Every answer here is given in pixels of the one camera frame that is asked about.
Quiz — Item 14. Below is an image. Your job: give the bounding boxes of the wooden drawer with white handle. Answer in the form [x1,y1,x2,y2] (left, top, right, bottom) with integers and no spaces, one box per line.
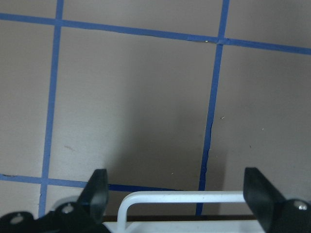
[103,191,264,233]

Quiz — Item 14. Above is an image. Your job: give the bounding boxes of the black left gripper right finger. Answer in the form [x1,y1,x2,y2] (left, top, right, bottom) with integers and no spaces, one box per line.
[243,167,286,231]

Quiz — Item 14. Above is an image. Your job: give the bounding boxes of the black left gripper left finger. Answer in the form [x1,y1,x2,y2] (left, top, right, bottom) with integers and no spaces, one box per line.
[77,169,108,223]

